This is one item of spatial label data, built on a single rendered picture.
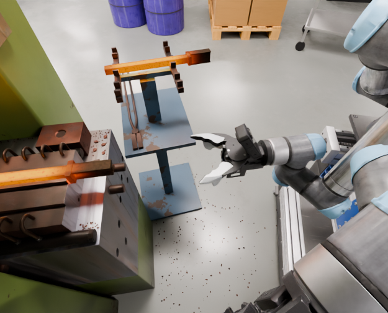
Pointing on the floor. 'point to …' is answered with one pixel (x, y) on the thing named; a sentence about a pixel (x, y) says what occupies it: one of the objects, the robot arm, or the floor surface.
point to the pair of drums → (149, 15)
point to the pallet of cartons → (246, 17)
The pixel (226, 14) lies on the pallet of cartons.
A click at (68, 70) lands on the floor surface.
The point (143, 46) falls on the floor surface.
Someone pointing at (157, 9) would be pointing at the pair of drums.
